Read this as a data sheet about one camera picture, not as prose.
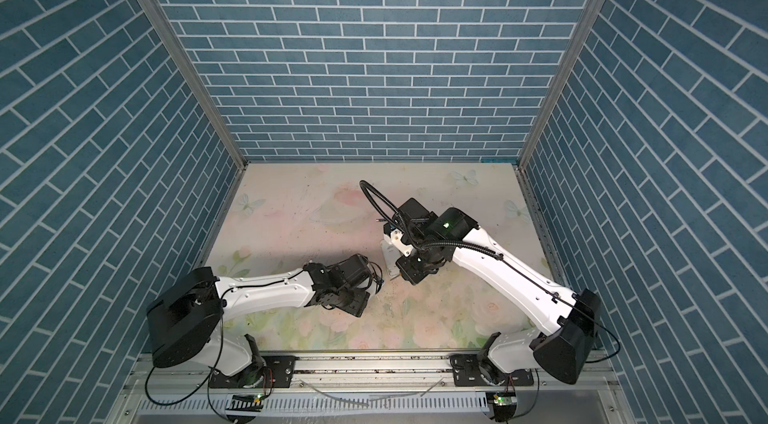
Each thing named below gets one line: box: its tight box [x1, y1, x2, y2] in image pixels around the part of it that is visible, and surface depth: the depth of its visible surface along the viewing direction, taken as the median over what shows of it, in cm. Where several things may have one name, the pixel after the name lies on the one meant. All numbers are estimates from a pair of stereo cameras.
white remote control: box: [380, 239, 401, 281], surface depth 95 cm
